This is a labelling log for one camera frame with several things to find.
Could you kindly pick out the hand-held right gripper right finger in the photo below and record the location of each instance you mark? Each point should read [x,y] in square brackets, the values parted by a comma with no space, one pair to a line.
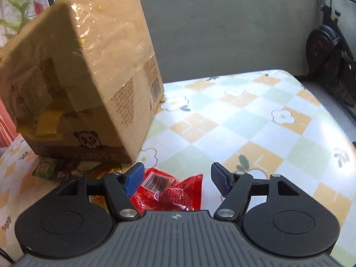
[221,179]

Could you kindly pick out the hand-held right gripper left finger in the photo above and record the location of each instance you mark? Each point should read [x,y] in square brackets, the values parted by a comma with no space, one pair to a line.
[133,179]

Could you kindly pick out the dark red labelled snack packet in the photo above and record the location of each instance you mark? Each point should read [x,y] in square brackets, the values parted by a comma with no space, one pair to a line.
[155,183]

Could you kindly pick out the taped brown cardboard box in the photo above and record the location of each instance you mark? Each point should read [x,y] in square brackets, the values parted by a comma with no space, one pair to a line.
[83,75]

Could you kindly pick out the floral checkered tablecloth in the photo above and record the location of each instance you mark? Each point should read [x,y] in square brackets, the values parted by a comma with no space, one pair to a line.
[236,116]

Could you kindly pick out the dark printed snack packet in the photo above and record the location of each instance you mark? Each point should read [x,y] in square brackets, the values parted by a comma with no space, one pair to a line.
[68,171]

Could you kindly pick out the green snack packet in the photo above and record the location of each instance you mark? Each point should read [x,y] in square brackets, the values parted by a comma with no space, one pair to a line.
[46,168]

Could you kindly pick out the black exercise bike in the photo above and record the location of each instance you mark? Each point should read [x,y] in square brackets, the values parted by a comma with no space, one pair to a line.
[319,47]

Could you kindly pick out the printed wall cloth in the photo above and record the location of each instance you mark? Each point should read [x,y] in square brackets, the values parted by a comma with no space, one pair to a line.
[16,11]

